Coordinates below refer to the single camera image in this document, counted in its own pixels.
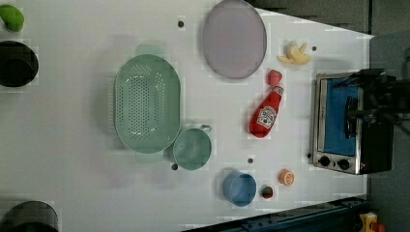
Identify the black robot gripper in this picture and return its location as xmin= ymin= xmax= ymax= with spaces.
xmin=335 ymin=69 xmax=409 ymax=130

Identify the red ketchup bottle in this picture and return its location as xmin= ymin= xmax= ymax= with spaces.
xmin=249 ymin=86 xmax=284 ymax=138

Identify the silver black toaster oven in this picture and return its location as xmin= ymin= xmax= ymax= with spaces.
xmin=312 ymin=73 xmax=394 ymax=175

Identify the peeled toy banana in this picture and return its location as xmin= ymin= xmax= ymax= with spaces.
xmin=278 ymin=42 xmax=311 ymax=66

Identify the red toy strawberry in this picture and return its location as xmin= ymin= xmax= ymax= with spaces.
xmin=267 ymin=70 xmax=282 ymax=86

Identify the yellow red clamp object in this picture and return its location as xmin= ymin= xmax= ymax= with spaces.
xmin=360 ymin=213 xmax=386 ymax=232

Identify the small red green toy fruit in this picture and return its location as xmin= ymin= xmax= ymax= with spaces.
xmin=260 ymin=185 xmax=274 ymax=199

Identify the grey round plate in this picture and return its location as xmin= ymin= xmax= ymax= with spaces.
xmin=202 ymin=0 xmax=267 ymax=79

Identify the green oval colander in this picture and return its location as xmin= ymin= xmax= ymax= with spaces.
xmin=113 ymin=44 xmax=181 ymax=163

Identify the green toy vegetable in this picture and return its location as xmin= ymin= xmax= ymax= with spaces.
xmin=0 ymin=4 xmax=25 ymax=32

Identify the blue metal frame rail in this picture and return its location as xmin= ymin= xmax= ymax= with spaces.
xmin=186 ymin=197 xmax=369 ymax=232

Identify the green cup with handle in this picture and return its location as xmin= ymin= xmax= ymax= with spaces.
xmin=172 ymin=125 xmax=212 ymax=170

